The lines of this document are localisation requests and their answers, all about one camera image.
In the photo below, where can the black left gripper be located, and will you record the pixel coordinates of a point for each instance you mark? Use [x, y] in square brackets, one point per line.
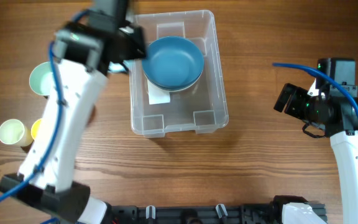
[137, 43]

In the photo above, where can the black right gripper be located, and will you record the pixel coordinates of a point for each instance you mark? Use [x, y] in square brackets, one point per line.
[283, 98]

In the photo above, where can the dark blue bowl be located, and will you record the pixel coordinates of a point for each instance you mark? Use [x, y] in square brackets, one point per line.
[173, 63]
[175, 89]

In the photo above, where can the light blue small bowl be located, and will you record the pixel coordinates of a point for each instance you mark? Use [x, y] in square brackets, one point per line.
[123, 67]

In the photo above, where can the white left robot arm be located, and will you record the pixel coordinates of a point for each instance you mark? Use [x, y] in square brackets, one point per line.
[79, 59]

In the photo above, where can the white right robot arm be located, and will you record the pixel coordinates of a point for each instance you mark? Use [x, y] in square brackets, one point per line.
[331, 112]

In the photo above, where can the clear plastic storage container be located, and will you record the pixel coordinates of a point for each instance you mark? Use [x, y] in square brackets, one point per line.
[201, 108]

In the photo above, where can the white paper label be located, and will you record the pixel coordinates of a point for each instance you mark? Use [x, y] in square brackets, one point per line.
[157, 95]

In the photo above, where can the mint green small bowl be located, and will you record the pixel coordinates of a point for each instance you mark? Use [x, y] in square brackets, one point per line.
[41, 79]

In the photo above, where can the yellow cup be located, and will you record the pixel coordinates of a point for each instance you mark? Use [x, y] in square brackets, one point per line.
[35, 128]

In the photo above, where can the cream cup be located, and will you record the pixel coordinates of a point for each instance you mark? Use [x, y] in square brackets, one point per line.
[14, 132]

